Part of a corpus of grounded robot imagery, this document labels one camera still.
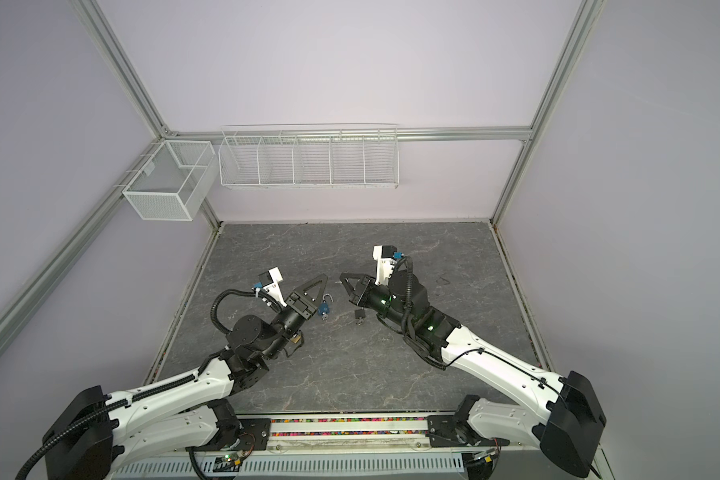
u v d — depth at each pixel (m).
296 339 0.63
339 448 0.73
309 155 0.99
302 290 0.65
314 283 0.65
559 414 0.40
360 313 0.95
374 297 0.62
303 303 0.62
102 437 0.40
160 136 0.91
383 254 0.64
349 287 0.67
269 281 0.64
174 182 0.99
